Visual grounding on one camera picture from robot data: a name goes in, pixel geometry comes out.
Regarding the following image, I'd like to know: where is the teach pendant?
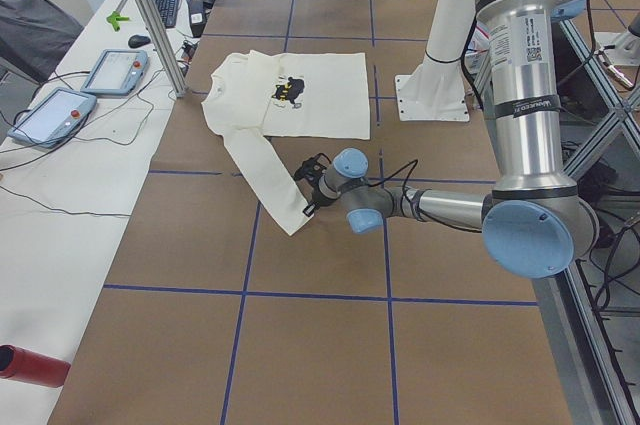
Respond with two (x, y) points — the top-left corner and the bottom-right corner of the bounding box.
(80, 49), (149, 97)
(8, 87), (97, 148)

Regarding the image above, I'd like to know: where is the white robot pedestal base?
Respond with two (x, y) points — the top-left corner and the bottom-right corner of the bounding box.
(395, 0), (476, 123)

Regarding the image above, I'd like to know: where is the green plastic clamp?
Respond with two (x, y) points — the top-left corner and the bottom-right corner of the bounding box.
(106, 11), (130, 32)

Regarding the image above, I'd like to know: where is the black power adapter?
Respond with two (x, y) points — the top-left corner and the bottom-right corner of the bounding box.
(187, 0), (207, 38)

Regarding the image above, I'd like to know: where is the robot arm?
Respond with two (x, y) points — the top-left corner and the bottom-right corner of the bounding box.
(297, 0), (598, 279)

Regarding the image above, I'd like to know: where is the black computer mouse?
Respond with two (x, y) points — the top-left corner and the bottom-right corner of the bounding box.
(128, 35), (151, 49)

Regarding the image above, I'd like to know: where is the black keyboard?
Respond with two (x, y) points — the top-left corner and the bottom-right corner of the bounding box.
(154, 0), (180, 29)

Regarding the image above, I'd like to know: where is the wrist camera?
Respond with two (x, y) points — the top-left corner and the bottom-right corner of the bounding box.
(293, 152), (332, 185)

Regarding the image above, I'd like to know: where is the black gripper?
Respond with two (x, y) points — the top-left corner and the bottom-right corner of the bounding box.
(303, 184), (332, 215)

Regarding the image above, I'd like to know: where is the aluminium frame post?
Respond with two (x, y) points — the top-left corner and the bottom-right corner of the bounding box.
(135, 0), (187, 98)

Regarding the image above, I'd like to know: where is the near teach pendant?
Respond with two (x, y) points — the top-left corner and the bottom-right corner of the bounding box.
(8, 87), (97, 148)

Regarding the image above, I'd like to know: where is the far teach pendant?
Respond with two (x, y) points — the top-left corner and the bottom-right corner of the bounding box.
(80, 49), (149, 97)

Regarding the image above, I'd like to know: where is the red cylinder bottle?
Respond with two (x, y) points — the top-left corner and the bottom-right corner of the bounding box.
(1, 345), (71, 388)

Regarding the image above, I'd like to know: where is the cream long-sleeve cat shirt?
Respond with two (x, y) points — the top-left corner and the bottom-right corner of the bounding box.
(202, 50), (370, 235)

